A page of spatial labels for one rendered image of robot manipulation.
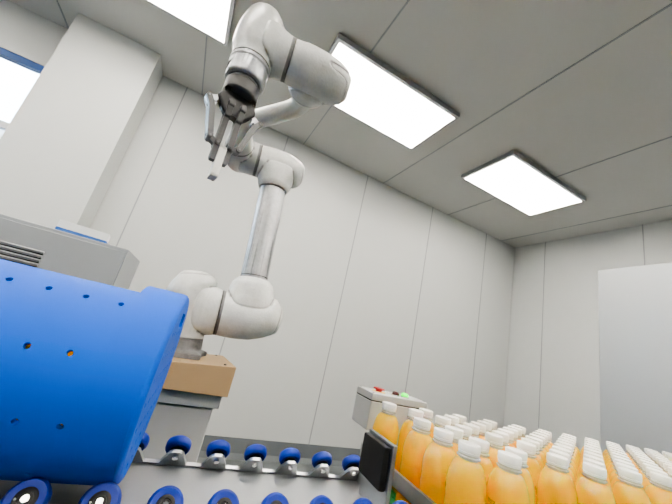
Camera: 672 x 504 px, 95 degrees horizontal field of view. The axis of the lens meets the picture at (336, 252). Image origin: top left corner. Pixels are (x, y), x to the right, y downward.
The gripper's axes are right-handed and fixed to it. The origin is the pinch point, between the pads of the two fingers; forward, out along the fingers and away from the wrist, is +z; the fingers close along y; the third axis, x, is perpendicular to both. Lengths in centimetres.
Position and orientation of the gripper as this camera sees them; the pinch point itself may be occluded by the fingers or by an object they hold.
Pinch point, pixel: (217, 163)
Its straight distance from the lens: 70.9
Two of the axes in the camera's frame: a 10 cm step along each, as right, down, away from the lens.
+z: -1.9, 9.4, -2.7
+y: -7.8, -3.1, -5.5
